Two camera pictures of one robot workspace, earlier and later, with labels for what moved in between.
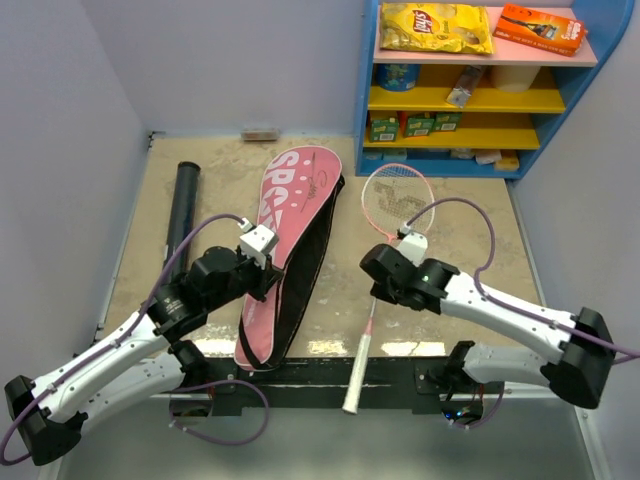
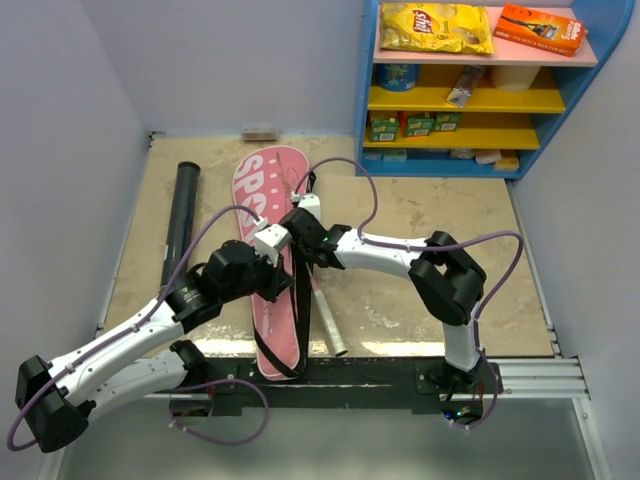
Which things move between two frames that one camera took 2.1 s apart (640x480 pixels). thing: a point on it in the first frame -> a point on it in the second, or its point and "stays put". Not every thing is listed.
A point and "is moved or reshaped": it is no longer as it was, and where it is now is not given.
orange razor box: [539, 30] stays put
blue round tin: [398, 77] stays put
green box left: [384, 130] stays put
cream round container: [514, 78] stays put
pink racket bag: [297, 190] is moved or reshaped
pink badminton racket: [397, 198] -> [329, 322]
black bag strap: [254, 362] -> [302, 311]
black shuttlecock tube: [182, 214] stays put
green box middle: [419, 126] stays put
